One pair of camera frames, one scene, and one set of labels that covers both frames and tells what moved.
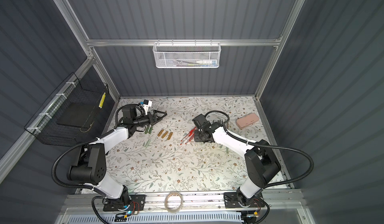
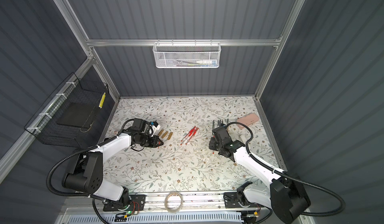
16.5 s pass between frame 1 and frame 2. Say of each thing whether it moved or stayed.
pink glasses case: stayed
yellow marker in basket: stayed
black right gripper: moved
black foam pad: stayed
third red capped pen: stayed
